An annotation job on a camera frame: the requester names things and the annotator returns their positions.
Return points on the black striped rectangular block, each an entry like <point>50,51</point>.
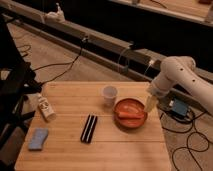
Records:
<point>89,127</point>

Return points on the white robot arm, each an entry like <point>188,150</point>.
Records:
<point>179,71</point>

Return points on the white object on rail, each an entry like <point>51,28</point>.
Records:
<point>58,15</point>

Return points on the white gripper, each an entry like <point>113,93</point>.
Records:
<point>157,88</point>

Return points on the white squeeze bottle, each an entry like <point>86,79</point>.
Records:
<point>46,108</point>

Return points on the blue sponge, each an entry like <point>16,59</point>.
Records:
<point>38,138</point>

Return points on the black chair frame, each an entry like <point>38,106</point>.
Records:
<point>13,90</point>

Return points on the blue power box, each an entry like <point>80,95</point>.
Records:
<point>179,108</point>

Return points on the orange round bowl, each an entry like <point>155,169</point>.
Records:
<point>130,105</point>

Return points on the grey metal rail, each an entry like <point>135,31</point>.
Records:
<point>95,38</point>

